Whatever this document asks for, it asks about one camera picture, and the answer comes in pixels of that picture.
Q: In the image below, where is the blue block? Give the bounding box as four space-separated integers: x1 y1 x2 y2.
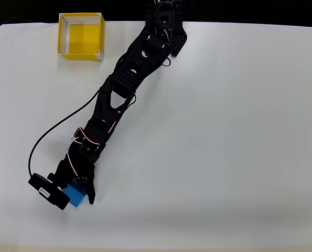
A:
61 182 89 209

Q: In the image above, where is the yellow cardboard box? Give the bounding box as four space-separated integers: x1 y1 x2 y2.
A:
57 12 106 63

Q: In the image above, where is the red white servo wire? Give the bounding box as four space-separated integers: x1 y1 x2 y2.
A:
66 127 102 180

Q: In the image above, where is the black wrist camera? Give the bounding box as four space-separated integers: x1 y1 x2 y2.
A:
27 172 71 211

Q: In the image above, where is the black camera cable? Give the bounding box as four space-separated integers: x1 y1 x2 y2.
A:
27 88 103 177

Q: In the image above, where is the thin black table cable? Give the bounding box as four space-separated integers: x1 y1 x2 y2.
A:
0 16 38 36

